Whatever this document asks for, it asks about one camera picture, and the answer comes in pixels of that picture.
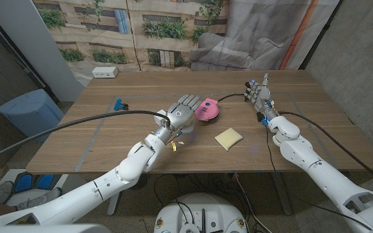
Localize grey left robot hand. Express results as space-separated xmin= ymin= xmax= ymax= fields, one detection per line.
xmin=159 ymin=94 xmax=204 ymax=137

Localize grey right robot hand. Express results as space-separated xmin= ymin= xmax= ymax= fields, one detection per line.
xmin=243 ymin=72 xmax=280 ymax=126

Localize pink mini sandwich press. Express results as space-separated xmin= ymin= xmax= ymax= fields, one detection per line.
xmin=194 ymin=98 xmax=220 ymax=122

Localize pale yellow sponge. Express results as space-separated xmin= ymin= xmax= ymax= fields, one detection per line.
xmin=214 ymin=127 xmax=243 ymax=151

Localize blue and black clamp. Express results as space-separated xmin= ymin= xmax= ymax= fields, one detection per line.
xmin=113 ymin=98 xmax=130 ymax=112

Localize printed fabric backdrop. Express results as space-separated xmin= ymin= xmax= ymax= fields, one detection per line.
xmin=32 ymin=0 xmax=341 ymax=87

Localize white power strip box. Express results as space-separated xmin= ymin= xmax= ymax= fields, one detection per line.
xmin=91 ymin=66 xmax=119 ymax=79

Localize grey table leg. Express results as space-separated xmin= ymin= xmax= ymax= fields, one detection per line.
xmin=272 ymin=171 xmax=293 ymax=216

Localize white robot torso base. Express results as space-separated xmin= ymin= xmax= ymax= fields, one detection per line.
xmin=153 ymin=193 xmax=248 ymax=233

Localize white table leg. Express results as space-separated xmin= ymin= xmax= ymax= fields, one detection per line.
xmin=107 ymin=190 xmax=122 ymax=216

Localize blue plastic bin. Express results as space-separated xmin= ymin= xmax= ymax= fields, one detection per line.
xmin=0 ymin=89 xmax=65 ymax=143

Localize blue floor pads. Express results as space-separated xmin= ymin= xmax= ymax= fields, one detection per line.
xmin=13 ymin=172 xmax=55 ymax=192

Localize white upright panel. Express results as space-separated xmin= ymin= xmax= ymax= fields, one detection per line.
xmin=0 ymin=0 xmax=85 ymax=103

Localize black press power cord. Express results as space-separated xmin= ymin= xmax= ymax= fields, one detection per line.
xmin=217 ymin=93 xmax=246 ymax=103

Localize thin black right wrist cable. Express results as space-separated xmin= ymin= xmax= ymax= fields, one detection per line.
xmin=265 ymin=124 xmax=373 ymax=231

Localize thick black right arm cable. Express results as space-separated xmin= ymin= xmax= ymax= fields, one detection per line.
xmin=278 ymin=111 xmax=373 ymax=192

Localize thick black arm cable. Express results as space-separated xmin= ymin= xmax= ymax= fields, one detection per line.
xmin=278 ymin=111 xmax=373 ymax=192
xmin=0 ymin=109 xmax=172 ymax=168

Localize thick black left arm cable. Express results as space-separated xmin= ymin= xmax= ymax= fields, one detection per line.
xmin=0 ymin=109 xmax=172 ymax=168

